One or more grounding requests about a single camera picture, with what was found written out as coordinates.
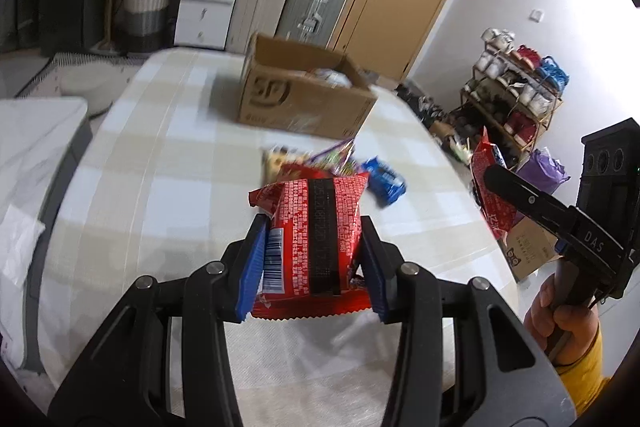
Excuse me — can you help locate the small red snack packet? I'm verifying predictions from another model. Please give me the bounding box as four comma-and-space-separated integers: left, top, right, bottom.
471, 128, 516, 239

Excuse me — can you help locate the red white-dotted snack bag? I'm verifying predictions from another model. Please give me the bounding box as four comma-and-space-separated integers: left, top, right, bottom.
248, 172, 371, 320

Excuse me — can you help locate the clear cake snack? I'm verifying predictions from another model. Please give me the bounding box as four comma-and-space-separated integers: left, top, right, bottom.
262, 145, 311, 184

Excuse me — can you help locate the purple green candy bag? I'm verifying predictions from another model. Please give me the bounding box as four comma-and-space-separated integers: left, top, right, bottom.
305, 139, 361, 176

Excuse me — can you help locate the red chip bag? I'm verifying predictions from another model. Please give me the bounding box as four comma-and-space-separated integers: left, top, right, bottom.
276, 162, 333, 182

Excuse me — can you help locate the right hand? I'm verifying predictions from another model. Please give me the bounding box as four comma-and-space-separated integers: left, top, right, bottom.
524, 274, 600, 365

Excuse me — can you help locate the small cardboard box on floor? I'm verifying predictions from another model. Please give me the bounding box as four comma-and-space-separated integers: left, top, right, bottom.
501, 218, 558, 282

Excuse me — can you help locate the purple plastic bag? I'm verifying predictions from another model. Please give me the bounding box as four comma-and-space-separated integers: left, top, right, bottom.
516, 147, 570, 195

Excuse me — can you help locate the blue Oreo cookie packet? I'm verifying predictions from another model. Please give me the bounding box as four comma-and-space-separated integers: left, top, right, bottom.
361, 157, 407, 207

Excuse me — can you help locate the checkered tablecloth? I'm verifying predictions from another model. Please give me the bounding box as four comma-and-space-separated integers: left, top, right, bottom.
38, 49, 518, 426

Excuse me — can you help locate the wooden shoe rack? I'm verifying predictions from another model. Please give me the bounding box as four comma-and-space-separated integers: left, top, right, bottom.
450, 28, 570, 170

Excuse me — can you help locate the SF cardboard box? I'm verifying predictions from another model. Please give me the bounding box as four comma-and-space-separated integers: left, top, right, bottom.
238, 32, 376, 140

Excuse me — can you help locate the round white floor cushion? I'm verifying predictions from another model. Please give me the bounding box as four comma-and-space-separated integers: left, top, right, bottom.
58, 62, 139, 118

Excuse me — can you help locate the woven laundry basket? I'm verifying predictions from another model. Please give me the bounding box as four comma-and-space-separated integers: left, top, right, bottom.
122, 0, 170, 39

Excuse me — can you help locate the silver grey suitcase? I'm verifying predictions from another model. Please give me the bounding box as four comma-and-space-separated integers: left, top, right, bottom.
276, 0, 346, 48

